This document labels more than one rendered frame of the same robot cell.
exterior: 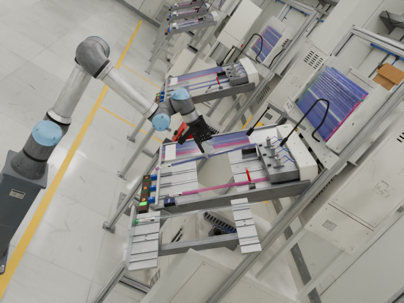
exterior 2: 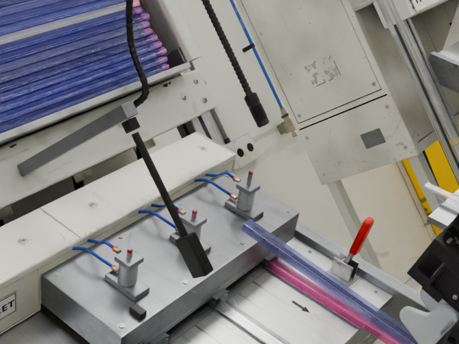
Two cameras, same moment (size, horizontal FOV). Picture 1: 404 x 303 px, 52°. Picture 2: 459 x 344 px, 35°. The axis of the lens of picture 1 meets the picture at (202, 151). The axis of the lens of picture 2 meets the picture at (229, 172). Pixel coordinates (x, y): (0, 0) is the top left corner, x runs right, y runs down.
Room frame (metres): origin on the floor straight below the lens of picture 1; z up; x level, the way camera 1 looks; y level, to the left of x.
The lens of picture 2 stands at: (2.29, 0.57, 1.30)
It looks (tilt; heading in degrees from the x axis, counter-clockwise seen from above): 4 degrees down; 244
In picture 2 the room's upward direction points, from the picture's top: 26 degrees counter-clockwise
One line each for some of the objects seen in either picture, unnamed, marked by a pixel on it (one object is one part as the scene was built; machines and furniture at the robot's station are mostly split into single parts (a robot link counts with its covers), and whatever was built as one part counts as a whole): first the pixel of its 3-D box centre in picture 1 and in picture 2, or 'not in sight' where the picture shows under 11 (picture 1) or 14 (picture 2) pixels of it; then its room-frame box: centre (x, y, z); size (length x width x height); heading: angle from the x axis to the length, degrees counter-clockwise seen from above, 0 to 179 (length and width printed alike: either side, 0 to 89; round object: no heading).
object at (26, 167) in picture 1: (32, 159); not in sight; (1.56, 0.58, 0.60); 0.15 x 0.15 x 0.10
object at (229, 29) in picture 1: (211, 37); not in sight; (6.64, 0.94, 0.95); 1.36 x 0.82 x 1.90; 108
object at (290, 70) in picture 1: (244, 108); not in sight; (3.55, -0.07, 0.95); 1.35 x 0.82 x 1.90; 108
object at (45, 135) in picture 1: (44, 138); not in sight; (1.56, 0.59, 0.72); 0.13 x 0.12 x 0.14; 15
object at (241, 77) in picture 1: (205, 123); not in sight; (3.48, 0.12, 0.66); 1.01 x 0.73 x 1.31; 108
